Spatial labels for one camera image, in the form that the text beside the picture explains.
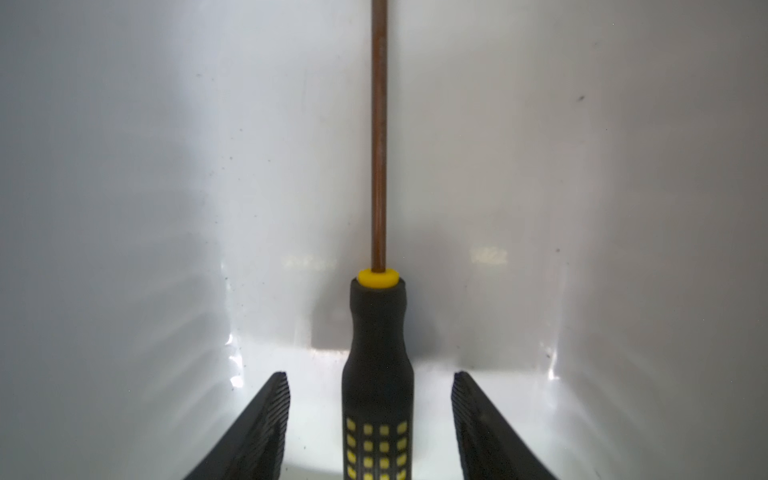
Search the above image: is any black yellow screwdriver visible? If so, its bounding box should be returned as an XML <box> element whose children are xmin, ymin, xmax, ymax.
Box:
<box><xmin>341</xmin><ymin>0</ymin><xmax>415</xmax><ymax>480</ymax></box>

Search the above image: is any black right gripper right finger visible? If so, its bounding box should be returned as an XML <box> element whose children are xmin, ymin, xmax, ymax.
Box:
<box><xmin>451</xmin><ymin>371</ymin><xmax>555</xmax><ymax>480</ymax></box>

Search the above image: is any white plastic bin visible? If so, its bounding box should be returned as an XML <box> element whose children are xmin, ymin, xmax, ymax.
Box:
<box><xmin>1</xmin><ymin>1</ymin><xmax>767</xmax><ymax>479</ymax></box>

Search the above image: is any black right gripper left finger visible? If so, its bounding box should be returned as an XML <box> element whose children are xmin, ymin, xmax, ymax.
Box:
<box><xmin>186</xmin><ymin>372</ymin><xmax>290</xmax><ymax>480</ymax></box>

